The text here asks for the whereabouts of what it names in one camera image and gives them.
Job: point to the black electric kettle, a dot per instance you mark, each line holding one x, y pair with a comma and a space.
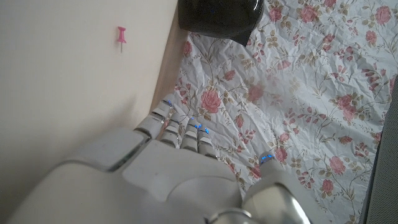
217, 15

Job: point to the floral backdrop cloth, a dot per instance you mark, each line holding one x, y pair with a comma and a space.
295, 93

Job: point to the cream paper mat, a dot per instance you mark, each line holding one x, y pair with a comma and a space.
68, 77

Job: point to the pink push pin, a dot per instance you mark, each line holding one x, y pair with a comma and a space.
121, 33

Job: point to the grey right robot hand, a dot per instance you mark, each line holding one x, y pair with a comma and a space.
174, 180

